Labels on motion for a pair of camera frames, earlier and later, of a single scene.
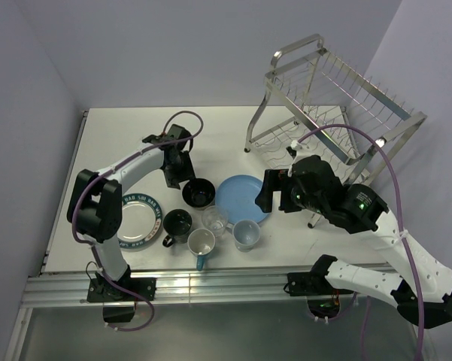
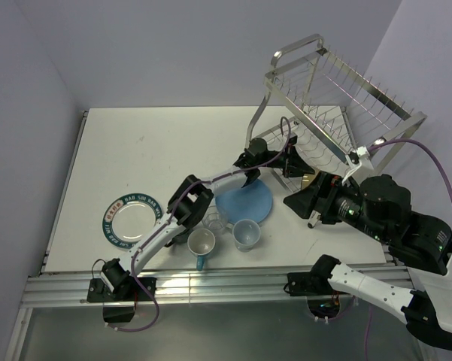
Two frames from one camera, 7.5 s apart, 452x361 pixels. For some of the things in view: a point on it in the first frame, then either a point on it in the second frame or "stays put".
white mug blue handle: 201,241 stays put
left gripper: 186,174 -> 295,167
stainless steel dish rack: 313,104 stays put
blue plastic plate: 238,195 stays put
